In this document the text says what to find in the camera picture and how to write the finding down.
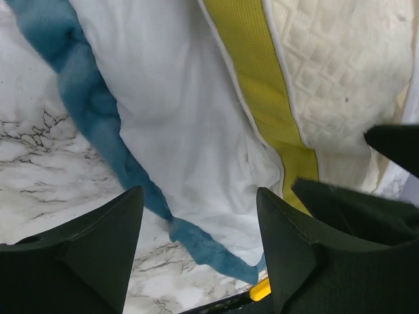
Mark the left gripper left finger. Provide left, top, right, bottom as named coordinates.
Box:
left=1, top=186, right=143, bottom=313

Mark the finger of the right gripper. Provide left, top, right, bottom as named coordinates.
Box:
left=364, top=124, right=419, bottom=178
left=292, top=179, right=418, bottom=245

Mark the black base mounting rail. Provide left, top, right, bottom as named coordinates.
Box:
left=181, top=292, right=274, bottom=314

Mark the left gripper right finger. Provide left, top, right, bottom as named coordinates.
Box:
left=257, top=188, right=418, bottom=313

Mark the white blue-trimmed pillowcase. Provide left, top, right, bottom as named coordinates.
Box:
left=1, top=1, right=280, bottom=284

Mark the cream yellow-edged pillow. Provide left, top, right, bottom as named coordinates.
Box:
left=200, top=1, right=418, bottom=211

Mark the yellow handled screwdriver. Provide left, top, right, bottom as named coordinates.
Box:
left=249, top=278, right=271, bottom=302

